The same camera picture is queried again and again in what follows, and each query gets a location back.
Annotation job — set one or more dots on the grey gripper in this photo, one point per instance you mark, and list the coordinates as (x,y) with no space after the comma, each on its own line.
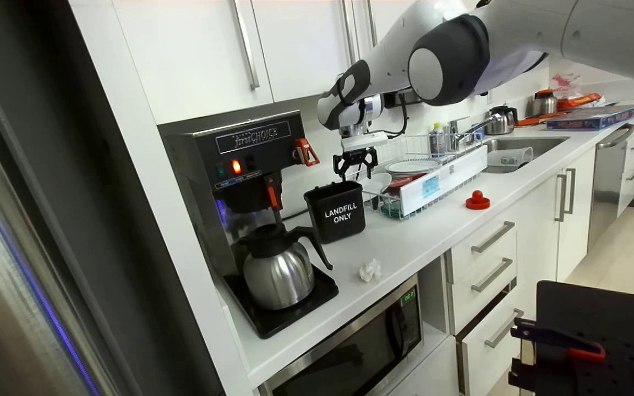
(368,141)

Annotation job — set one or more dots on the black landfill only bin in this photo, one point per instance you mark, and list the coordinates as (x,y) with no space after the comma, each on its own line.
(335,216)

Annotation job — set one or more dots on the white paper waste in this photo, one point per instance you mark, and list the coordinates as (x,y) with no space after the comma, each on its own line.
(371,271)

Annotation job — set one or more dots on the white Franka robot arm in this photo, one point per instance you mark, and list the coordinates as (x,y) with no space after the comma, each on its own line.
(604,36)

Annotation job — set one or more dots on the plain white plate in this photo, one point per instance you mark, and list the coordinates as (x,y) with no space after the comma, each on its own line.
(380,182)

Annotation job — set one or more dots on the orange box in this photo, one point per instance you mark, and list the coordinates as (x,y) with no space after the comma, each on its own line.
(396,183)

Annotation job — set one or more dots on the glass container green lid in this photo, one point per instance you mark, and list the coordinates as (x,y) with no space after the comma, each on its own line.
(390,208)

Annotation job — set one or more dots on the white plate dotted rim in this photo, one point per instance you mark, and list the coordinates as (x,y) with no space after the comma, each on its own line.
(412,168)

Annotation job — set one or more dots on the small yellow capped bottle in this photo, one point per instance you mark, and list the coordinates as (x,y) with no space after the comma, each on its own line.
(435,141)

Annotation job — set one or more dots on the white long box blue label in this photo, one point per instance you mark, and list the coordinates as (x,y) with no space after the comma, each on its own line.
(450,180)

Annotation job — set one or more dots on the black coffee maker machine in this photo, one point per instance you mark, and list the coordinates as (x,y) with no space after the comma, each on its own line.
(258,139)

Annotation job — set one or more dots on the chrome faucet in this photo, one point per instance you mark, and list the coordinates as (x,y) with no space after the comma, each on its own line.
(472,132)

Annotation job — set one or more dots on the red round knob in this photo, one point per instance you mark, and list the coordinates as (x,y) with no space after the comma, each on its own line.
(478,202)

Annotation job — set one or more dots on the white upper cabinet door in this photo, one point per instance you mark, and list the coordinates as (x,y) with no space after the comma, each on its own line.
(186,52)
(295,44)

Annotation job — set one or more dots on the white cabinet door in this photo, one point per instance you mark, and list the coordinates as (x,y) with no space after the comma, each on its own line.
(585,221)
(295,44)
(186,52)
(533,234)

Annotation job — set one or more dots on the steel kettle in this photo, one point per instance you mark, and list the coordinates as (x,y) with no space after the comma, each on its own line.
(502,122)

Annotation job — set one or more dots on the steel kitchen sink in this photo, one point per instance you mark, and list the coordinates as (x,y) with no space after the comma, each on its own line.
(545,144)

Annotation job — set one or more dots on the white lower cabinet door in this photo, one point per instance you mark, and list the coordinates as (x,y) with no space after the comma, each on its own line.
(585,221)
(533,234)

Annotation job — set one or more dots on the built-in black steel microwave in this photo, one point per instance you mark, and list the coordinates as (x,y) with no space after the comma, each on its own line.
(346,360)

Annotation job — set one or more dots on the clear plastic bag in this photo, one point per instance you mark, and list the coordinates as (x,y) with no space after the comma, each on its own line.
(567,82)

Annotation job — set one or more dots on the orange snack package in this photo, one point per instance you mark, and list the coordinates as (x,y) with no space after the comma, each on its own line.
(580,103)

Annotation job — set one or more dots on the flat blue box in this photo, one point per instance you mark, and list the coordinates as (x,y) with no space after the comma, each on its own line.
(596,118)

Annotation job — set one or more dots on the stainless steel dishwasher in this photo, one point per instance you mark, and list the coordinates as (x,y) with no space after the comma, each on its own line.
(610,183)

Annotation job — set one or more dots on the black perforated table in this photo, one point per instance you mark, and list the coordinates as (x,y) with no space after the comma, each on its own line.
(610,315)

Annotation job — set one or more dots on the stainless steel refrigerator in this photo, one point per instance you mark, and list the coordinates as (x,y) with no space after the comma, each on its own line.
(9,256)

